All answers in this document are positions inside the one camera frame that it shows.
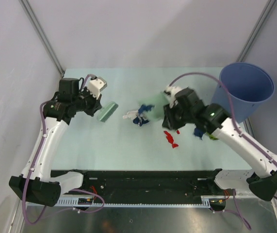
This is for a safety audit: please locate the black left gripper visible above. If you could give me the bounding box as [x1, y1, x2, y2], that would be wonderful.
[72, 86, 102, 117]

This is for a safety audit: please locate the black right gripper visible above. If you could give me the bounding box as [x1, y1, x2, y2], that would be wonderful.
[163, 101, 194, 131]

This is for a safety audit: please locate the green plastic dustpan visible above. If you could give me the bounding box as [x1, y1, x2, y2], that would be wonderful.
[138, 92, 169, 121]

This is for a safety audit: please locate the green hand brush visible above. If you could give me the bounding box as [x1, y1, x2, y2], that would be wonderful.
[97, 101, 118, 122]

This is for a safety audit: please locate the blue and white paper pile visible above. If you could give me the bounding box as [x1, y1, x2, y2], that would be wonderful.
[132, 104, 154, 127]

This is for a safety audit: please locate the white paper scrap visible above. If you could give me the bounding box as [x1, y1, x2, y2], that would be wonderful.
[122, 110, 138, 120]

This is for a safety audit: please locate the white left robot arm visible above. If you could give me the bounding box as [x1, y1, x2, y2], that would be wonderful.
[9, 75, 107, 207]

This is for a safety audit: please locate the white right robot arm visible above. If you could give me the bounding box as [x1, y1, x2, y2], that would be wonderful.
[162, 86, 277, 201]

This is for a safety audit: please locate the blue paper scrap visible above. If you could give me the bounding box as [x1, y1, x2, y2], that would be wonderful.
[193, 127, 206, 140]

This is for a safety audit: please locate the large red paper scrap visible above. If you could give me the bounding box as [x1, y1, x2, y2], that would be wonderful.
[164, 131, 179, 149]

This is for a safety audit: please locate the green paper scrap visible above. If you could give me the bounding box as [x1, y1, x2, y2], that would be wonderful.
[209, 134, 218, 140]

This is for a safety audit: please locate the blue plastic bucket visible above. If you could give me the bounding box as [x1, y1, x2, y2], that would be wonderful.
[219, 62, 275, 123]

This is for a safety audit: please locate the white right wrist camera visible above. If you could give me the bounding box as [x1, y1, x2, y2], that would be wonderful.
[163, 85, 182, 102]

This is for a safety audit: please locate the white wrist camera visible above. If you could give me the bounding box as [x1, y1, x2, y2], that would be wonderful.
[87, 76, 107, 100]
[163, 85, 182, 102]

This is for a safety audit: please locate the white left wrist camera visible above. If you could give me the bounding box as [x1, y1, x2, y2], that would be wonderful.
[87, 76, 107, 100]

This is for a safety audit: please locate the left aluminium corner post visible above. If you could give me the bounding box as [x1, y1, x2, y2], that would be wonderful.
[18, 0, 65, 77]

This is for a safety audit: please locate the aluminium corner post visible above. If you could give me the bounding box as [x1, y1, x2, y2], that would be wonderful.
[18, 0, 65, 77]
[236, 0, 277, 62]

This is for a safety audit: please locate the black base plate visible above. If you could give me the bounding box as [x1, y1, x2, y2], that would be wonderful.
[50, 169, 236, 195]

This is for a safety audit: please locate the white slotted cable duct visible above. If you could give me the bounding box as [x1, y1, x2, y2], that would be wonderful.
[55, 196, 227, 208]

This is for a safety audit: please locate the right aluminium corner post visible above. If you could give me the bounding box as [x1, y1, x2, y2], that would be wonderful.
[236, 0, 277, 62]

